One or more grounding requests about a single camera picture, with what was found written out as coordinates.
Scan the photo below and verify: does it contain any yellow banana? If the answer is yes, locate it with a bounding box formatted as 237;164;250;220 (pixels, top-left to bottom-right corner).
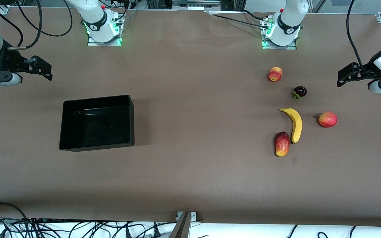
280;108;303;144

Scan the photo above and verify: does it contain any red yellow apple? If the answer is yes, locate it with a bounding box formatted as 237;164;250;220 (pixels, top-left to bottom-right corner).
268;67;283;82

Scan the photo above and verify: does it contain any black plastic box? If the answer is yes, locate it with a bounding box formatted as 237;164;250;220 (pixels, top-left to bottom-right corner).
59;95;135;152

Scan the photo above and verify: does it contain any dark purple mangosteen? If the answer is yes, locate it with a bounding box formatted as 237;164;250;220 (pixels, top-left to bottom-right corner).
292;86;308;99

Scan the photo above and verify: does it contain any red yellow mango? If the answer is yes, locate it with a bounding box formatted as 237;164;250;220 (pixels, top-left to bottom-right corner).
275;131;290;157

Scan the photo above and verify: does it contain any black looping cable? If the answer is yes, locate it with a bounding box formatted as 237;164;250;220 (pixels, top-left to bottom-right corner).
16;0;73;37

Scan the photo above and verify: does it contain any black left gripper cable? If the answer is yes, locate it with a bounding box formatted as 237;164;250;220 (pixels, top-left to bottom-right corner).
346;0;373;77

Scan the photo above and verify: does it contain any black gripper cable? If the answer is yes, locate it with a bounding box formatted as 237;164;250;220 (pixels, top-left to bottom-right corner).
346;0;373;77
8;0;43;50

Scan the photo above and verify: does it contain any black thin cable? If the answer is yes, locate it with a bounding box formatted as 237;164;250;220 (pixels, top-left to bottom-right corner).
0;3;24;47

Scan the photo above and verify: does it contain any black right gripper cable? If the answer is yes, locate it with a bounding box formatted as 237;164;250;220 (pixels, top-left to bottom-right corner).
8;0;43;50

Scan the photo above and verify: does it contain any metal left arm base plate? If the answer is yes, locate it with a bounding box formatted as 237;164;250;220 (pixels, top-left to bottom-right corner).
261;17;298;50

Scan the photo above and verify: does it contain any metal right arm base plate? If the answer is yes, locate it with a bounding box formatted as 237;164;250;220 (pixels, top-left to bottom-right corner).
87;18;123;47

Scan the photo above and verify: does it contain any black arching cable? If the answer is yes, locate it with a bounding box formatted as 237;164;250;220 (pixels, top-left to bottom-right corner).
0;202;29;221

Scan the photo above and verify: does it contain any grey rail with white connectors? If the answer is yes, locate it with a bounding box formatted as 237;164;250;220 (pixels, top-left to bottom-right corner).
172;0;221;11

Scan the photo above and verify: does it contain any metal table edge bracket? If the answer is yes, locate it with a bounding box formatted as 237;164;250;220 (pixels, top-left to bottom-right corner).
169;211;197;238

